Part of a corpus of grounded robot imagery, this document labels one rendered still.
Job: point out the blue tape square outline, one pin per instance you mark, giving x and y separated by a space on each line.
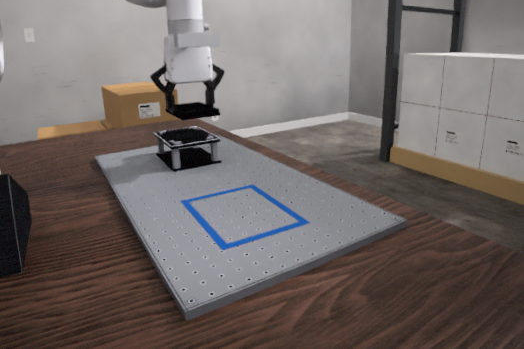
219 241

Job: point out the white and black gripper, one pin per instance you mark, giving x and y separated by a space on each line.
186 65

